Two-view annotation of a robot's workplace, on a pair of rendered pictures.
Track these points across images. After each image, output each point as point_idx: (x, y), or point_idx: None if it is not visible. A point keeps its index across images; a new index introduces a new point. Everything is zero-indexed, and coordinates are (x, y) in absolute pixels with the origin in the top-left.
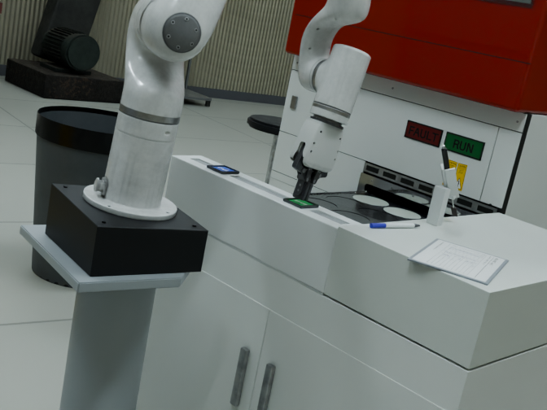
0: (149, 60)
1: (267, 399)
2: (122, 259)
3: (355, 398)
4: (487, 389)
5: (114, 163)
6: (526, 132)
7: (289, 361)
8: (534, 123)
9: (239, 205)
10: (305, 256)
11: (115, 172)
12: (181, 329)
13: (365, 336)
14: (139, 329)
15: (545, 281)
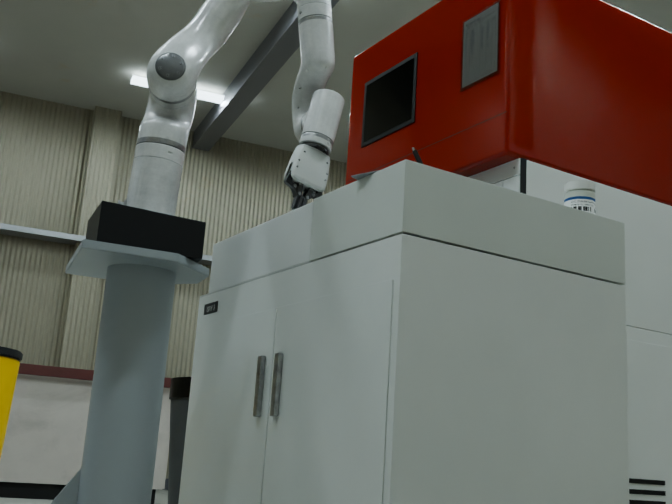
0: (160, 113)
1: (278, 388)
2: (125, 232)
3: (335, 328)
4: (438, 268)
5: (130, 183)
6: (524, 174)
7: (291, 340)
8: (532, 168)
9: (254, 242)
10: (296, 242)
11: (131, 188)
12: (221, 383)
13: (337, 269)
14: (153, 322)
15: (485, 183)
